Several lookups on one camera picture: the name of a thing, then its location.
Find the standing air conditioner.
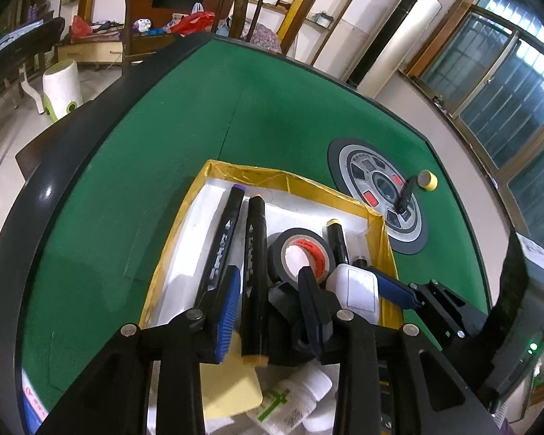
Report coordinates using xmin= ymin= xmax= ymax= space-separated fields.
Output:
xmin=345 ymin=0 xmax=442 ymax=97

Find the white and green stool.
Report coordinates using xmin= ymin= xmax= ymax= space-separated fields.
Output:
xmin=42 ymin=60 xmax=83 ymax=124

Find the white foam box yellow tape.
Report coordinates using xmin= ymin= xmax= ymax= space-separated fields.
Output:
xmin=138 ymin=159 xmax=402 ymax=435

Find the black marker purple cap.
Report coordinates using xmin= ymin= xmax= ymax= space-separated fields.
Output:
xmin=194 ymin=184 xmax=246 ymax=309

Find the round table control panel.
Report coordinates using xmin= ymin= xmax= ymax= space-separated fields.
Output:
xmin=327 ymin=138 xmax=429 ymax=255

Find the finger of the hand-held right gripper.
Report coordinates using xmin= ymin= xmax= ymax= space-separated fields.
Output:
xmin=267 ymin=281 xmax=319 ymax=365
xmin=371 ymin=266 xmax=486 ymax=340

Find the black electrical tape roll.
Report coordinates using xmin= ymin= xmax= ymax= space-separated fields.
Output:
xmin=267 ymin=227 xmax=337 ymax=291

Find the black side table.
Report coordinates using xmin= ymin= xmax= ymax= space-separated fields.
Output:
xmin=0 ymin=17 xmax=66 ymax=168

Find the long black marker pale yellow cap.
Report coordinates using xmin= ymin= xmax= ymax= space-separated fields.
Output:
xmin=241 ymin=195 xmax=269 ymax=368

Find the pale yellow box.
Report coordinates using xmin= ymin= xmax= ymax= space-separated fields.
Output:
xmin=202 ymin=328 xmax=263 ymax=421

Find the blue pamphlet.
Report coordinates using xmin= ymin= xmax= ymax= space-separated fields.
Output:
xmin=20 ymin=367 xmax=50 ymax=435

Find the wooden wall shelf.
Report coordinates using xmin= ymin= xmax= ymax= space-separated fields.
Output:
xmin=263 ymin=0 xmax=377 ymax=69

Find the white labelled pill bottle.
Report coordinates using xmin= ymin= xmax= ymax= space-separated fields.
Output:
xmin=247 ymin=365 xmax=334 ymax=435

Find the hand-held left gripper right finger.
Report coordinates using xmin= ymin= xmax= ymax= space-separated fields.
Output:
xmin=298 ymin=266 xmax=502 ymax=435

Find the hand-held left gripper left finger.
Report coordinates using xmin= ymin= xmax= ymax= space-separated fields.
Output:
xmin=38 ymin=265 xmax=243 ymax=435

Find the red plastic bag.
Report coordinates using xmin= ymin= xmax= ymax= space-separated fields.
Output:
xmin=170 ymin=11 xmax=216 ymax=34
xmin=71 ymin=15 xmax=92 ymax=38

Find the dark brown side table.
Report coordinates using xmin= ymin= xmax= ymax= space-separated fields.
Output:
xmin=15 ymin=100 xmax=96 ymax=182

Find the window with wooden frame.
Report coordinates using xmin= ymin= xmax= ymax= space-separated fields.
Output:
xmin=399 ymin=0 xmax=544 ymax=264

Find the white charger adapter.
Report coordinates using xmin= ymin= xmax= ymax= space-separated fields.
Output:
xmin=325 ymin=264 xmax=380 ymax=314

